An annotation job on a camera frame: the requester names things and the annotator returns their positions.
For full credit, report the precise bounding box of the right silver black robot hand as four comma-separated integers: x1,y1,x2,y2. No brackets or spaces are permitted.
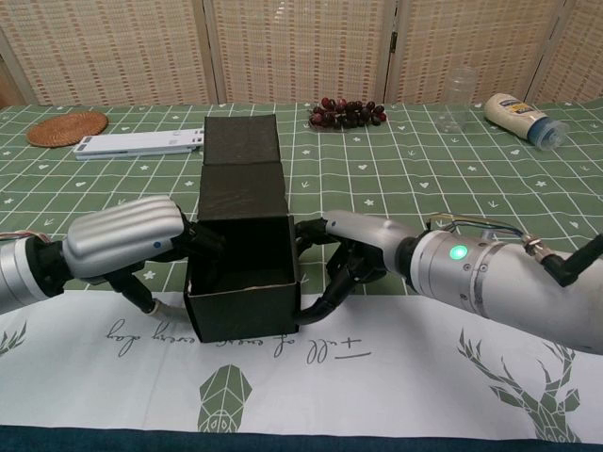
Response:
294,209,425,327

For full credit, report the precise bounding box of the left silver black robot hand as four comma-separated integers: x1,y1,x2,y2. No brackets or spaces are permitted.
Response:
60,195,226,325

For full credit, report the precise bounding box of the black cardboard box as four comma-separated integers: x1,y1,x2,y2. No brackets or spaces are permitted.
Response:
183,114,302,345

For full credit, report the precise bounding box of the white folded stand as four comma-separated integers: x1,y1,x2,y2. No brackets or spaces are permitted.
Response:
73,127,207,161

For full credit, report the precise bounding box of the round woven rattan coaster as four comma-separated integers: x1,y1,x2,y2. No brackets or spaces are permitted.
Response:
26,111,109,148

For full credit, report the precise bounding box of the dark red grape bunch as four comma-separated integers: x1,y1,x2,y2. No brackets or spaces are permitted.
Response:
308,97,388,131

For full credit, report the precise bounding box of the green checked deer tablecloth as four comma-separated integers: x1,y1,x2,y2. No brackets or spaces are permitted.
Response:
0,101,603,452

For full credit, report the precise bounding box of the clear glass jar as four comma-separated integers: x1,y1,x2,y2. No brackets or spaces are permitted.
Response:
435,65,478,136

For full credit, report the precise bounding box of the mayonnaise squeeze bottle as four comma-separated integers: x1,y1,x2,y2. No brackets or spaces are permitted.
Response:
483,92,571,153

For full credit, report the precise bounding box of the woven bamboo folding screen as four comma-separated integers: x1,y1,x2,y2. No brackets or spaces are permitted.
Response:
0,0,603,107

